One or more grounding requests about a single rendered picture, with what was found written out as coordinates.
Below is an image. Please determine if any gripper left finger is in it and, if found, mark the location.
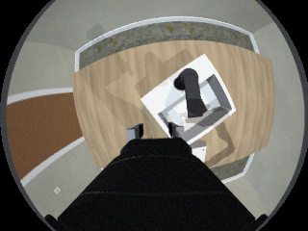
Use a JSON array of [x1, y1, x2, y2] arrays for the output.
[[126, 123, 143, 141]]

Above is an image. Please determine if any black mixer tap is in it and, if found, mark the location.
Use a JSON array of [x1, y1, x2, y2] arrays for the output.
[[173, 68, 208, 118]]

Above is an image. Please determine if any grey rectangular sink basin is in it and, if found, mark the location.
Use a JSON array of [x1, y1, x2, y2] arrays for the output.
[[141, 54, 236, 144]]

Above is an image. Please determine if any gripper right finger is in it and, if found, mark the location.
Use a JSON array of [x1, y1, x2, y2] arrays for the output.
[[168, 122, 185, 140]]

